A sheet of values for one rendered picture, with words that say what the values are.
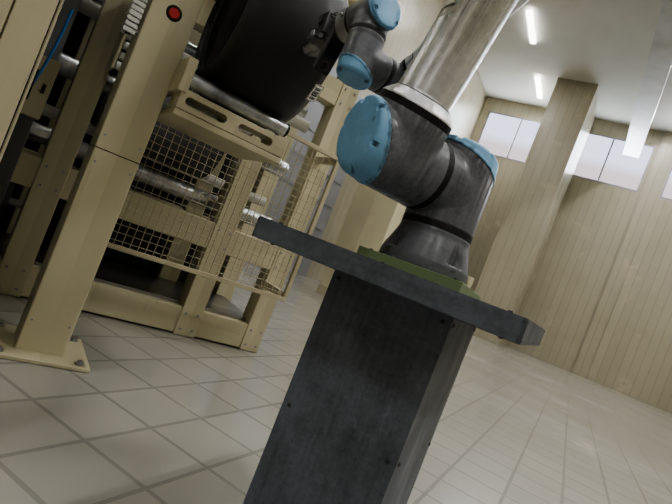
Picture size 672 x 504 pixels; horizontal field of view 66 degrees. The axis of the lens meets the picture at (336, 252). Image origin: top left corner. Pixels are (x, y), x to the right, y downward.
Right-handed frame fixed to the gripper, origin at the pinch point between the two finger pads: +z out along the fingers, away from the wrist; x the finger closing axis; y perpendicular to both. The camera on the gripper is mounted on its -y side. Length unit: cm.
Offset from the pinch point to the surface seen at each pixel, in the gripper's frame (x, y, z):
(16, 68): 61, -48, -41
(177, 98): 26.0, -25.0, 14.7
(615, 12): -730, 606, 405
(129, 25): 42.9, -9.9, 23.1
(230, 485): -5, -114, -26
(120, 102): 38, -31, 25
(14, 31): 63, -43, -42
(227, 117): 11.2, -23.7, 13.8
